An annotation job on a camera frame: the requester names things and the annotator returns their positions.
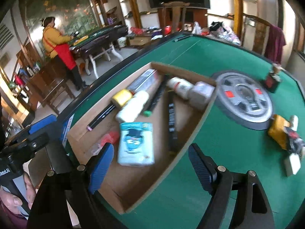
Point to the dark bottle with tan cap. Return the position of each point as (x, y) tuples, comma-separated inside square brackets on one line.
[(271, 82)]

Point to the black and red comb pack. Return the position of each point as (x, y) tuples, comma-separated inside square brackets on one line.
[(294, 140)]

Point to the wooden chair with cloth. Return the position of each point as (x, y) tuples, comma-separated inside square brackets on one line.
[(258, 35)]

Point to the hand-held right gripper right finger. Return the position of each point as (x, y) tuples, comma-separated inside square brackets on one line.
[(201, 167)]

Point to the red plastic packet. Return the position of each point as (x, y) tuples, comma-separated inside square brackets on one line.
[(107, 139)]

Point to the green wall mural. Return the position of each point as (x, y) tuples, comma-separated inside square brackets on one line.
[(64, 4)]

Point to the round grey table dial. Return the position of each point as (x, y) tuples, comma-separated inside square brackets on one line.
[(245, 97)]

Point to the pile of patterned clothes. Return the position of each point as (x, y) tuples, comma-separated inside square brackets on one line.
[(224, 33)]

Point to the white rectangular block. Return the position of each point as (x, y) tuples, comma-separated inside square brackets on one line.
[(293, 164)]

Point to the white bucket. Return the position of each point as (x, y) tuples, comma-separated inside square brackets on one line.
[(122, 42)]

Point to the white cylindrical bottle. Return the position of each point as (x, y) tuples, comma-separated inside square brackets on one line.
[(295, 122)]

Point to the light blue tissue packet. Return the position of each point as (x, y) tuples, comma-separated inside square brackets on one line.
[(135, 145)]

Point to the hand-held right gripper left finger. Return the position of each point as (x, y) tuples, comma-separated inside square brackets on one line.
[(101, 169)]

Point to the yellow pillar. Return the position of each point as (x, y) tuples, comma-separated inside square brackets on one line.
[(237, 4)]

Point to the black pen with pink end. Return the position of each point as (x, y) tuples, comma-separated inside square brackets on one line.
[(102, 115)]

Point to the person's left hand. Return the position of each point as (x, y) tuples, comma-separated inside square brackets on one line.
[(12, 200)]

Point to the black marker pen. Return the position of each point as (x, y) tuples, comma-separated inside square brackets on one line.
[(183, 38)]

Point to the white plastic bag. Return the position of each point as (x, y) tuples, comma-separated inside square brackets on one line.
[(196, 28)]

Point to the black pen with green cap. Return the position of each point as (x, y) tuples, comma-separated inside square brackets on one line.
[(156, 96)]

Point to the small grey carton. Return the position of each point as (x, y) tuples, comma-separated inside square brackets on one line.
[(202, 94)]

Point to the dark mahjong table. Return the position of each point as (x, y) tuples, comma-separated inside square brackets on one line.
[(102, 37)]

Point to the purple cloth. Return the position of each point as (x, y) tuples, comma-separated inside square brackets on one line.
[(275, 43)]

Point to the plain white plastic bottle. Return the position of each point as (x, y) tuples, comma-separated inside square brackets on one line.
[(133, 107)]

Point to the long black bar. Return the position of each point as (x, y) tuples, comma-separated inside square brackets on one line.
[(172, 119)]

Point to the long grey carton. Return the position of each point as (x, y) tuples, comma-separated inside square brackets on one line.
[(143, 81)]

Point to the cardboard box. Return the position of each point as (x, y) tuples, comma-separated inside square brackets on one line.
[(124, 183)]

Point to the yellow tape roll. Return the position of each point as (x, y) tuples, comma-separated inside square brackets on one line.
[(121, 97)]

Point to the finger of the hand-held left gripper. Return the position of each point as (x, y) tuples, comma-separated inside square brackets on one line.
[(43, 124)]

